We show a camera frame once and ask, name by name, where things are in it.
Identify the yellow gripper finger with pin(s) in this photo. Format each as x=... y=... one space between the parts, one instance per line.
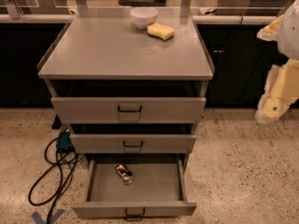
x=270 y=31
x=281 y=90

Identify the crushed shiny metal can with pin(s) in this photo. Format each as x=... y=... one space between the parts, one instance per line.
x=124 y=173

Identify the grey middle drawer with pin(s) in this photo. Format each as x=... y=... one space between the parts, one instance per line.
x=133 y=143

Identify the grey top drawer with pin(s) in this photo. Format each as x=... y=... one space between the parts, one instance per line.
x=96 y=110

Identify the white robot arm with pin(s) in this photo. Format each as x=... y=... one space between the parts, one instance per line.
x=288 y=35

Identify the blue power adapter box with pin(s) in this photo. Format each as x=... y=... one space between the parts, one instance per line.
x=64 y=142

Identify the grey metal drawer cabinet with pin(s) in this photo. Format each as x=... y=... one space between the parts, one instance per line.
x=103 y=54

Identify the white ceramic bowl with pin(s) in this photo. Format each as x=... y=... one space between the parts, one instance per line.
x=143 y=17

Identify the yellow sponge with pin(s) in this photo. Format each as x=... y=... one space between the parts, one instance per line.
x=162 y=31

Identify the grey bottom drawer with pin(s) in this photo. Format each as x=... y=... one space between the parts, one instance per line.
x=158 y=190

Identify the grey drawer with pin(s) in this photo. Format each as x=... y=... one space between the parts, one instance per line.
x=158 y=190
x=133 y=143
x=96 y=110

